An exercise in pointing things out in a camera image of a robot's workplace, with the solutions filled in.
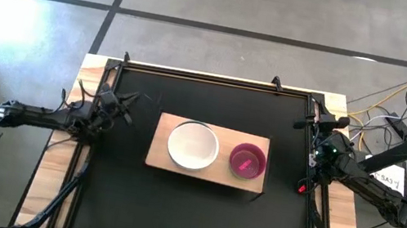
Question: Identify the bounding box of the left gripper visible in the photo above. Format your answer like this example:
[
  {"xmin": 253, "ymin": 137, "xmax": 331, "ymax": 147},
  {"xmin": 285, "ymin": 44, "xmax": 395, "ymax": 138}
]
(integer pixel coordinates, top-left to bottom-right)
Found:
[{"xmin": 93, "ymin": 86, "xmax": 141, "ymax": 127}]

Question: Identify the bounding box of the white speckled bowl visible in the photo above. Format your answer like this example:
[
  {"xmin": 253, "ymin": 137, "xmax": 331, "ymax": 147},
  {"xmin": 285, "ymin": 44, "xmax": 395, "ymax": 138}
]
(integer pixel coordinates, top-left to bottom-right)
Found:
[{"xmin": 163, "ymin": 118, "xmax": 224, "ymax": 175}]

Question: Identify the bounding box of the magenta bowl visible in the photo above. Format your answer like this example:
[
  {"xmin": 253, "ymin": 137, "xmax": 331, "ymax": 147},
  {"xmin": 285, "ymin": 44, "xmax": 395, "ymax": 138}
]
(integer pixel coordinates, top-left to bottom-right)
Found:
[{"xmin": 226, "ymin": 140, "xmax": 270, "ymax": 183}]

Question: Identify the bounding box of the black power strip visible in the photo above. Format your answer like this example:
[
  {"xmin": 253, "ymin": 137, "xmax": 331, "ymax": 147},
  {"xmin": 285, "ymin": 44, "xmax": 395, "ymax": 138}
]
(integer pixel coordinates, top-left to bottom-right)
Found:
[{"xmin": 384, "ymin": 114, "xmax": 407, "ymax": 141}]

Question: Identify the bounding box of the black slanted stand bar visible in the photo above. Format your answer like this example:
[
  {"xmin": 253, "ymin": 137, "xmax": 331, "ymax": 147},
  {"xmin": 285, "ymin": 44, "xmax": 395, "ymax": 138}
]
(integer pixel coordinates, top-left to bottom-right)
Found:
[{"xmin": 354, "ymin": 126, "xmax": 407, "ymax": 186}]

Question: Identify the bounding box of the white paper sheet SA3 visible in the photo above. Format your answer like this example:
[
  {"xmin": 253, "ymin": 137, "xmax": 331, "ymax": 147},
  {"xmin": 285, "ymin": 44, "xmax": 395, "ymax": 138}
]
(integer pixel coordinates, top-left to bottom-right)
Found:
[{"xmin": 360, "ymin": 159, "xmax": 407, "ymax": 199}]

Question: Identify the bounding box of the black table mat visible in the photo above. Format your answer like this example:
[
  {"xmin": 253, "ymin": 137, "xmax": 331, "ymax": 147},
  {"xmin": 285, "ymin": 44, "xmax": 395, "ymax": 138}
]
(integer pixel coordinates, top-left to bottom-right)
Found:
[
  {"xmin": 72, "ymin": 61, "xmax": 339, "ymax": 228},
  {"xmin": 47, "ymin": 51, "xmax": 356, "ymax": 228}
]

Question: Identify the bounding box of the white cable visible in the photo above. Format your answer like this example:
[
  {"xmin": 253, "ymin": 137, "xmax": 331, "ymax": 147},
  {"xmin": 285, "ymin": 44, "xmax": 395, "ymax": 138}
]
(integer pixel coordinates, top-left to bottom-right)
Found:
[{"xmin": 363, "ymin": 110, "xmax": 395, "ymax": 130}]

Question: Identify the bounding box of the yellow cable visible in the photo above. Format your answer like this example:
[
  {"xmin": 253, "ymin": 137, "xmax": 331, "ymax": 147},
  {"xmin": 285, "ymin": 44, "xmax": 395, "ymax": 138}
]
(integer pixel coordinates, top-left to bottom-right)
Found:
[{"xmin": 347, "ymin": 71, "xmax": 407, "ymax": 127}]

